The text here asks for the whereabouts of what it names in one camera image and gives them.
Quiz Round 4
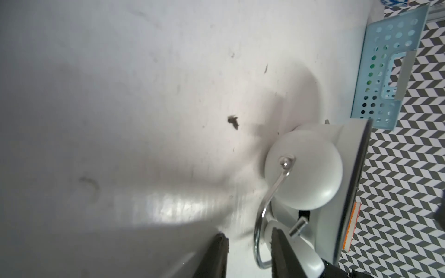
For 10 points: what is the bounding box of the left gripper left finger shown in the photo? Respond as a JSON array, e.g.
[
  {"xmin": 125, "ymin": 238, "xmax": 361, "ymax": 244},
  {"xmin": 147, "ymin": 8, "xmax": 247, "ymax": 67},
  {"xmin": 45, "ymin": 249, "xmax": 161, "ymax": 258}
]
[{"xmin": 193, "ymin": 233, "xmax": 229, "ymax": 278}]

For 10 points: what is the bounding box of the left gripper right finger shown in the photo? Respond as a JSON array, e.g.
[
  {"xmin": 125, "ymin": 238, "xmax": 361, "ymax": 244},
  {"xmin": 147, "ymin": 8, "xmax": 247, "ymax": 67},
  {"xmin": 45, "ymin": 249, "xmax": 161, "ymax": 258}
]
[{"xmin": 271, "ymin": 228, "xmax": 307, "ymax": 278}]

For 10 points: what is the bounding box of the white twin bell alarm clock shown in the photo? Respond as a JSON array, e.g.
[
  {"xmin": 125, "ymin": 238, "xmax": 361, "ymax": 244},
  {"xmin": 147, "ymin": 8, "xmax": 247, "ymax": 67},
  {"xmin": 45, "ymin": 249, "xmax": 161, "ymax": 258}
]
[{"xmin": 253, "ymin": 119, "xmax": 373, "ymax": 278}]

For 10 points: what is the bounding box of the light blue plastic basket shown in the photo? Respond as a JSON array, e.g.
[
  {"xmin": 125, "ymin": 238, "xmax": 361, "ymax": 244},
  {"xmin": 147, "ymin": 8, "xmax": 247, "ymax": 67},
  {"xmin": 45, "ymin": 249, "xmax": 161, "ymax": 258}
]
[{"xmin": 351, "ymin": 3, "xmax": 430, "ymax": 130}]

